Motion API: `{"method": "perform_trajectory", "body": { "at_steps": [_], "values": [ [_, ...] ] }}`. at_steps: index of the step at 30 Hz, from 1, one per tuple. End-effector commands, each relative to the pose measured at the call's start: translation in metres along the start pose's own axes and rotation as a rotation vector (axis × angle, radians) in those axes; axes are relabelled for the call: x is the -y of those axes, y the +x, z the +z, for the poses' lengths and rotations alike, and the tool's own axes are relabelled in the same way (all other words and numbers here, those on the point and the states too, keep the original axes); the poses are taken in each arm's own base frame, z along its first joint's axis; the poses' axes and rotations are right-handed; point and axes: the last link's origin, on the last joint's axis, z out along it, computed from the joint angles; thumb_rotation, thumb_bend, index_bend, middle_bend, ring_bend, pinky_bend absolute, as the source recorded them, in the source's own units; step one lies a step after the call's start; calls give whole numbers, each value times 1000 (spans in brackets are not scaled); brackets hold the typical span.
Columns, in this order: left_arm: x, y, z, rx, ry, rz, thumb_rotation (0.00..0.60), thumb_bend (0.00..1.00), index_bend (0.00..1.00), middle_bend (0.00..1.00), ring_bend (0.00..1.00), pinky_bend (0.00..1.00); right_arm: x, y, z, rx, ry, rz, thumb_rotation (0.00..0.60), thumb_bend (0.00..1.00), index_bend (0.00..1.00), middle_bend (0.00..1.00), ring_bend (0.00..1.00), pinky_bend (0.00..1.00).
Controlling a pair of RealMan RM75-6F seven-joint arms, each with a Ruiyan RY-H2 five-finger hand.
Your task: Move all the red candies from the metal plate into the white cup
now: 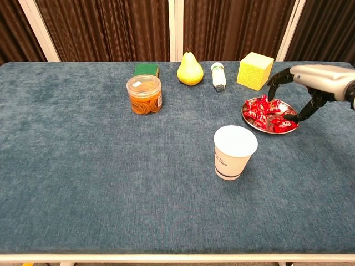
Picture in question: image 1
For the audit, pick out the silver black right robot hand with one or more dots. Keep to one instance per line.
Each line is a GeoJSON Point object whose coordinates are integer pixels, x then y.
{"type": "Point", "coordinates": [319, 77]}

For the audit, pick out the red candy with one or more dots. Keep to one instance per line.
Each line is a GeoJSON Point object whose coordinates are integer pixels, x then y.
{"type": "Point", "coordinates": [285, 126]}
{"type": "Point", "coordinates": [251, 113]}
{"type": "Point", "coordinates": [277, 120]}
{"type": "Point", "coordinates": [264, 103]}
{"type": "Point", "coordinates": [251, 105]}
{"type": "Point", "coordinates": [275, 105]}
{"type": "Point", "coordinates": [262, 120]}
{"type": "Point", "coordinates": [288, 113]}

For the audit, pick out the silver metal plate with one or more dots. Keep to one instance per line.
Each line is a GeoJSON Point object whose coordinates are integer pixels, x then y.
{"type": "Point", "coordinates": [283, 106]}

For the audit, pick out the white paper cup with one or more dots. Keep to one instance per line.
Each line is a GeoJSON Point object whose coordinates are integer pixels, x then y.
{"type": "Point", "coordinates": [233, 164]}

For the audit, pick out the brown pleated screen panel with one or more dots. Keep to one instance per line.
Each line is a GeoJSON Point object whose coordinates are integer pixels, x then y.
{"type": "Point", "coordinates": [233, 30]}
{"type": "Point", "coordinates": [14, 33]}
{"type": "Point", "coordinates": [324, 30]}
{"type": "Point", "coordinates": [102, 30]}

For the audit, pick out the yellow foam cube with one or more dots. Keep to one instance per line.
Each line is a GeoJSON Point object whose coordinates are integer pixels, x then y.
{"type": "Point", "coordinates": [253, 72]}

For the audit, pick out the small white bottle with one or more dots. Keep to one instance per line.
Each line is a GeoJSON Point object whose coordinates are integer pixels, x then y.
{"type": "Point", "coordinates": [219, 77]}

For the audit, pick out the yellow pear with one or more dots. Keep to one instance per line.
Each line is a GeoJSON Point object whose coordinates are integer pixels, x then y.
{"type": "Point", "coordinates": [190, 72]}

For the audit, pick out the green yellow sponge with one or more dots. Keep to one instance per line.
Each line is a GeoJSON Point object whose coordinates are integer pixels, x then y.
{"type": "Point", "coordinates": [145, 69]}

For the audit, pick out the clear jar of rubber bands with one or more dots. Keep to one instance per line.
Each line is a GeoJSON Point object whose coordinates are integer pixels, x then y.
{"type": "Point", "coordinates": [144, 97]}

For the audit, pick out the blue fabric table cover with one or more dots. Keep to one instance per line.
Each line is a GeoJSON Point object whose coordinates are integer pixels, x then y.
{"type": "Point", "coordinates": [83, 166]}

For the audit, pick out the yellow floor tape strip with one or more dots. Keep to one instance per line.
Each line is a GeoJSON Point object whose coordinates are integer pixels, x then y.
{"type": "Point", "coordinates": [27, 264]}

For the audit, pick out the white screen frame post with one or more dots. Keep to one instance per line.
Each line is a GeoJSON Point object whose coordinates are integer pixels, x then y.
{"type": "Point", "coordinates": [175, 30]}
{"type": "Point", "coordinates": [38, 30]}
{"type": "Point", "coordinates": [291, 30]}

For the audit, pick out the white table frame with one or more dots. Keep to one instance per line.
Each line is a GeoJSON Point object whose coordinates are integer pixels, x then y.
{"type": "Point", "coordinates": [177, 257]}

